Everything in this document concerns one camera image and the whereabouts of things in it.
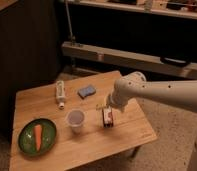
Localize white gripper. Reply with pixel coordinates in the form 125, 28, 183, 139
106, 94, 124, 112

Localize red and white snack pack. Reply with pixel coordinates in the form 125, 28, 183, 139
102, 107, 113, 127

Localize white plastic bottle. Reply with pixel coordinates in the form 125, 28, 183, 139
56, 80, 66, 109

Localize orange carrot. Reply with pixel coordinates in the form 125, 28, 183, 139
34, 124, 42, 151

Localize green ceramic bowl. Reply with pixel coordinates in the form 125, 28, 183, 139
17, 118, 57, 157

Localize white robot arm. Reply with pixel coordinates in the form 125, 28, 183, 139
107, 72, 197, 171

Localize wooden table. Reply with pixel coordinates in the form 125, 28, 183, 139
10, 71, 157, 171

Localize translucent plastic cup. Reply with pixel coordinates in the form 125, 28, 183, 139
66, 109, 85, 134

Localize grey metal shelf beam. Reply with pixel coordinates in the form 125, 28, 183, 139
61, 42, 197, 79

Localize metal pole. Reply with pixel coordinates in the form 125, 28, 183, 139
64, 0, 75, 45

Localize upper shelf with clutter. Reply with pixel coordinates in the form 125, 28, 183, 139
59, 0, 197, 20

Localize black handle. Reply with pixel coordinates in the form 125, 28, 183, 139
160, 57, 190, 67

